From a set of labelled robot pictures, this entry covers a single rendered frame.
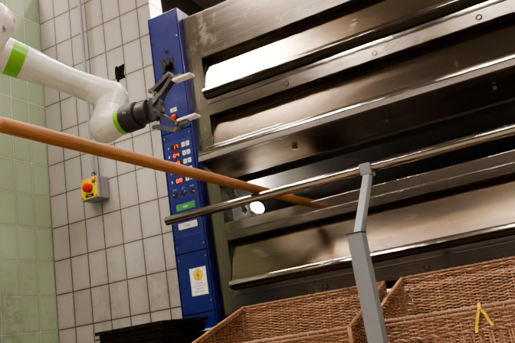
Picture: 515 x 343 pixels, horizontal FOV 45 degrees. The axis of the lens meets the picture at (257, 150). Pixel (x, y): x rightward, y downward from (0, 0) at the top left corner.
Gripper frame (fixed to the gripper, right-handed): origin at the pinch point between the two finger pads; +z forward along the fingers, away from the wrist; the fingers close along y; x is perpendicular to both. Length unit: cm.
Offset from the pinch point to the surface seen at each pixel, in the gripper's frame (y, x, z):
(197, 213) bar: 32.4, -17.4, -14.5
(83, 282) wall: 40, -55, -100
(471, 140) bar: 33, -18, 74
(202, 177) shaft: 30.1, 12.0, 7.1
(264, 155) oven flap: 10, -49, -2
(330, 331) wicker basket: 76, -7, 28
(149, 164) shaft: 30.3, 35.6, 6.9
